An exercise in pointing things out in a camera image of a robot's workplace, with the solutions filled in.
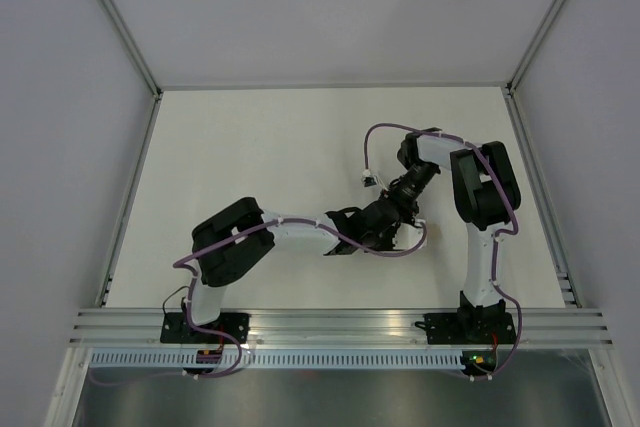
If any beige cloth napkin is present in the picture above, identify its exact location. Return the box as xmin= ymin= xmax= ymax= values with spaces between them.
xmin=426 ymin=223 xmax=443 ymax=244

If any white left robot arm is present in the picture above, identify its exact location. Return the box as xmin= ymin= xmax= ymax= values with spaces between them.
xmin=174 ymin=197 xmax=403 ymax=343

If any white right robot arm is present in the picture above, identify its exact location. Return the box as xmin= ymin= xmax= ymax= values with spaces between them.
xmin=385 ymin=129 xmax=521 ymax=345

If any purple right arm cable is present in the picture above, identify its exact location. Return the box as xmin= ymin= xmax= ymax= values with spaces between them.
xmin=362 ymin=122 xmax=524 ymax=383

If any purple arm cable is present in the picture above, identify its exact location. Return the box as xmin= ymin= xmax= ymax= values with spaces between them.
xmin=88 ymin=216 xmax=429 ymax=387
xmin=362 ymin=122 xmax=524 ymax=383

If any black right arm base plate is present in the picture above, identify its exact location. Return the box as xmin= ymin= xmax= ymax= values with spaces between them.
xmin=415 ymin=313 xmax=516 ymax=345

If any right aluminium frame post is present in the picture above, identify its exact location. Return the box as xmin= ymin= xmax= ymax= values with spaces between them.
xmin=505 ymin=0 xmax=599 ymax=91

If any aluminium frame post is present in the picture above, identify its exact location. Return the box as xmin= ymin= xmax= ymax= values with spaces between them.
xmin=505 ymin=0 xmax=599 ymax=91
xmin=67 ymin=0 xmax=162 ymax=98

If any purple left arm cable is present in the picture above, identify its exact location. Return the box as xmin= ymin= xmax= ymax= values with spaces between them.
xmin=88 ymin=216 xmax=429 ymax=387

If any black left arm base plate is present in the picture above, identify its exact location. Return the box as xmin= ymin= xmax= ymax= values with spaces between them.
xmin=160 ymin=312 xmax=250 ymax=345

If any aluminium mounting rail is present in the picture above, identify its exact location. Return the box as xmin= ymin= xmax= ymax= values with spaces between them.
xmin=67 ymin=308 xmax=613 ymax=350

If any white slotted cable duct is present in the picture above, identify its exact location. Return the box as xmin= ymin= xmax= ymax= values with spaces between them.
xmin=89 ymin=348 xmax=463 ymax=371

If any left aluminium frame post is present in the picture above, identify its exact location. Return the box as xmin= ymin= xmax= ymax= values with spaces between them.
xmin=67 ymin=0 xmax=162 ymax=98

